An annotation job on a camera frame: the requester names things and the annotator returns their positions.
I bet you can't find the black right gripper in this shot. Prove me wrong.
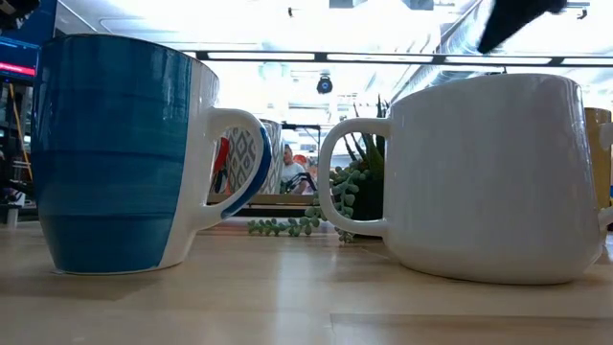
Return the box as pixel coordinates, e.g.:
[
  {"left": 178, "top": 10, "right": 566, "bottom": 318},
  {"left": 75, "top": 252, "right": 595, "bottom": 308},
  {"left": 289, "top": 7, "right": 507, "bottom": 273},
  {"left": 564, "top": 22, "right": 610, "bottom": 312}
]
[{"left": 477, "top": 0, "right": 569, "bottom": 55}]

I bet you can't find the white mug olive interior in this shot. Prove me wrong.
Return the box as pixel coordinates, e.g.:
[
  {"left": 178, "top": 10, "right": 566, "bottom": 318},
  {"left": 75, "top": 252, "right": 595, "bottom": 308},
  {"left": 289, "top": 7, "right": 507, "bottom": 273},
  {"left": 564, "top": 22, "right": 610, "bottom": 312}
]
[{"left": 316, "top": 72, "right": 606, "bottom": 287}]

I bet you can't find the yellow mug white handle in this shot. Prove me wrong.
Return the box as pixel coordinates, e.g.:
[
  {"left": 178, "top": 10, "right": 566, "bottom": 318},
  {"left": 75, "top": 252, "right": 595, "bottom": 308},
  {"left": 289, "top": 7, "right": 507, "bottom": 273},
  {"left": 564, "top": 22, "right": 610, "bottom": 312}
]
[{"left": 582, "top": 106, "right": 613, "bottom": 232}]

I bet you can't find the succulent plant black pot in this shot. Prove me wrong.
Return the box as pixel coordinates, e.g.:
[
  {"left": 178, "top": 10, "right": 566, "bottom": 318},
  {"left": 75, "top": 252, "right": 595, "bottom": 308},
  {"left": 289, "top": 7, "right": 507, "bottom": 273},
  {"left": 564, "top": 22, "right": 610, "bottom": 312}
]
[{"left": 247, "top": 94, "right": 387, "bottom": 243}]

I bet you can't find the white grey diamond-pattern mug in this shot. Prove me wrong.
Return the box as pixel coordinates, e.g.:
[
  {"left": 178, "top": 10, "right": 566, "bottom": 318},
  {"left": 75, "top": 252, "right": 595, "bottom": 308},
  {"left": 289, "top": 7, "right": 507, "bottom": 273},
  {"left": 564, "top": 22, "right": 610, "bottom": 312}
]
[{"left": 224, "top": 118, "right": 284, "bottom": 196}]

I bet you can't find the red and white mug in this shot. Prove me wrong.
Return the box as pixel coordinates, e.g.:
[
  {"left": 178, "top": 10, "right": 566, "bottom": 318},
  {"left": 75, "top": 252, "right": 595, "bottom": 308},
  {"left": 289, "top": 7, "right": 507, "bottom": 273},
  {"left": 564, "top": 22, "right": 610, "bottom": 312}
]
[{"left": 210, "top": 136, "right": 232, "bottom": 196}]

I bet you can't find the blue and white mug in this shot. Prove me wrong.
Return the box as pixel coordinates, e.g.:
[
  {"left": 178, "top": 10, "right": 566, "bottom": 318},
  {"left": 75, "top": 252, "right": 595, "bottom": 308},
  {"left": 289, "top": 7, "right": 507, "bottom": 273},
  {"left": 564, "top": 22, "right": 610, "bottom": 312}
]
[{"left": 30, "top": 32, "right": 274, "bottom": 277}]

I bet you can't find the long ceiling light strip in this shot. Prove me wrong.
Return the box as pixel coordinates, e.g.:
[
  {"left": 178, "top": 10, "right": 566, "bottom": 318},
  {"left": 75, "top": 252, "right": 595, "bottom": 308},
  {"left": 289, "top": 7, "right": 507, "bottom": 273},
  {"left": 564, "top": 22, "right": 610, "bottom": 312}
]
[{"left": 183, "top": 49, "right": 586, "bottom": 68}]

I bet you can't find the black ceiling track light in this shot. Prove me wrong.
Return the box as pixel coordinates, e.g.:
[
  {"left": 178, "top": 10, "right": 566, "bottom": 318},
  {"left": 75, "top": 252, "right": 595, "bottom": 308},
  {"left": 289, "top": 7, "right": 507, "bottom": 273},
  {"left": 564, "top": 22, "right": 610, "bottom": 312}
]
[{"left": 564, "top": 0, "right": 591, "bottom": 21}]

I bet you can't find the person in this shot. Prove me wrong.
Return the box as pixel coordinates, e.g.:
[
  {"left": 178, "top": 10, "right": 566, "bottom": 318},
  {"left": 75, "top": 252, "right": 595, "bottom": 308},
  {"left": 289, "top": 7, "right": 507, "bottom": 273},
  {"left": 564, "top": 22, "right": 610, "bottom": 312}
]
[{"left": 281, "top": 143, "right": 315, "bottom": 196}]

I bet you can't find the computer monitor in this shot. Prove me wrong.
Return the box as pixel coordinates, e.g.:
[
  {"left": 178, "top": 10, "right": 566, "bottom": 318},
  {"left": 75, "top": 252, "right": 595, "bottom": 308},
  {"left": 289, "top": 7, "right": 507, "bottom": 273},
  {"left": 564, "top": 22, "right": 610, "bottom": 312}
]
[{"left": 0, "top": 0, "right": 58, "bottom": 83}]

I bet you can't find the silver ventilation duct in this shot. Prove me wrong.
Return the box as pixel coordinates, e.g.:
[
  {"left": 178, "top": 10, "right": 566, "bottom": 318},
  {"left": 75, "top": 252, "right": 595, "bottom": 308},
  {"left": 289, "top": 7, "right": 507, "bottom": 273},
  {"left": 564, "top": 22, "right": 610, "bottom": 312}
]
[{"left": 390, "top": 0, "right": 509, "bottom": 104}]

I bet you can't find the black ceiling camera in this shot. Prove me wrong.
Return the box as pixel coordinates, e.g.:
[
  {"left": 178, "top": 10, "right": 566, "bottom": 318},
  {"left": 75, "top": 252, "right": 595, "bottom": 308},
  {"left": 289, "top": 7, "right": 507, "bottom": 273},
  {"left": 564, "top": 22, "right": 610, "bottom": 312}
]
[{"left": 315, "top": 73, "right": 334, "bottom": 96}]

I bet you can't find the wooden shelf black metal frame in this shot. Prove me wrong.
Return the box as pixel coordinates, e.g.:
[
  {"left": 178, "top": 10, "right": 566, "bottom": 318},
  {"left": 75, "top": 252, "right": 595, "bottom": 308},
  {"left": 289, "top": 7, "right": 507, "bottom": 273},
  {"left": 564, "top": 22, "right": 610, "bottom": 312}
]
[{"left": 206, "top": 123, "right": 323, "bottom": 218}]

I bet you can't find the yellow cable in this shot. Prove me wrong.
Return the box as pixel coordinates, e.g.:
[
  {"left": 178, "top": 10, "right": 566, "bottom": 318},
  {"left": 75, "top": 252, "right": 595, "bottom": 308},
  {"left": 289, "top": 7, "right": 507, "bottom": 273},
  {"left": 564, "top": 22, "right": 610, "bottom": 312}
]
[{"left": 8, "top": 83, "right": 34, "bottom": 182}]

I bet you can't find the small white post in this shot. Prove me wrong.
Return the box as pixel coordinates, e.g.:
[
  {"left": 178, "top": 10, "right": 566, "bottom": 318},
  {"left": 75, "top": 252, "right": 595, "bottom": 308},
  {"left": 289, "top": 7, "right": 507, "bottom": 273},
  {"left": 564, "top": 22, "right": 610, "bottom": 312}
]
[{"left": 5, "top": 191, "right": 20, "bottom": 227}]

